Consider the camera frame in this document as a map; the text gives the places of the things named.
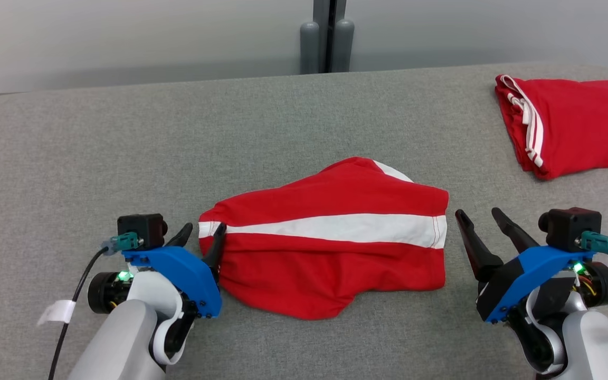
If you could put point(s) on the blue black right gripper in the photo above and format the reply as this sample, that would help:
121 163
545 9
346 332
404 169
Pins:
520 279

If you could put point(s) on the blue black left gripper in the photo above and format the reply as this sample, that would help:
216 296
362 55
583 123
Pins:
188 274

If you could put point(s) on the red shorts with white stripe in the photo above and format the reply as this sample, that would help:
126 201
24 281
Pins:
335 264

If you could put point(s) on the red jersey with number print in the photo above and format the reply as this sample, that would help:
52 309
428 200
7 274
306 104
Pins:
583 121

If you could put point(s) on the grey fabric sofa seat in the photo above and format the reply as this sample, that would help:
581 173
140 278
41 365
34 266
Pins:
124 158

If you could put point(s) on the grey cylindrical bumper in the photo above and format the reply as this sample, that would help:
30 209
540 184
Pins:
343 47
309 47

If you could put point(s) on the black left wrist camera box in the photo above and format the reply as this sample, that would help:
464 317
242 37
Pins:
143 228

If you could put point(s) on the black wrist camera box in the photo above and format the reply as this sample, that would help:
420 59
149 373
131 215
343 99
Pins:
568 227
143 228

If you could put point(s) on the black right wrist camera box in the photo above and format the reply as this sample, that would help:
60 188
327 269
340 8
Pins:
568 227

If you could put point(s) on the grey partition post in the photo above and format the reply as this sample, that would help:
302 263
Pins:
329 31

